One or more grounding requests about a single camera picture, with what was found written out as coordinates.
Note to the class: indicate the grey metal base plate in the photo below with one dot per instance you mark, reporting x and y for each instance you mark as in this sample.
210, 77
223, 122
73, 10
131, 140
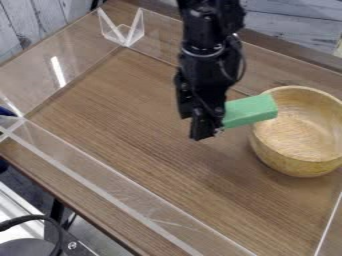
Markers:
41, 247

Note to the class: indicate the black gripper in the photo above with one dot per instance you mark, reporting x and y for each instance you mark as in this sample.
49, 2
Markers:
204, 76

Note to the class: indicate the light wooden bowl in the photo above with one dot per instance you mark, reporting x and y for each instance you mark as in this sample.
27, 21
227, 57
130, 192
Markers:
299, 143

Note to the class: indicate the black table leg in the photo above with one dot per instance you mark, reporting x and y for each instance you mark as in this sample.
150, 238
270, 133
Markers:
57, 211

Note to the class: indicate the green rectangular block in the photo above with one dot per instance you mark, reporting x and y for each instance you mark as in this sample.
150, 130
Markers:
249, 110

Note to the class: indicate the clear acrylic corner bracket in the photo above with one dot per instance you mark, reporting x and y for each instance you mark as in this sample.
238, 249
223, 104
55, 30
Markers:
122, 34

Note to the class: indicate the clear acrylic tray wall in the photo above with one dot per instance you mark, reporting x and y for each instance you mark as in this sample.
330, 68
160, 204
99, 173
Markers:
95, 134

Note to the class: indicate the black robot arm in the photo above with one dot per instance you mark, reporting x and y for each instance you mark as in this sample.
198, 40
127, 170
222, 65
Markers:
210, 21

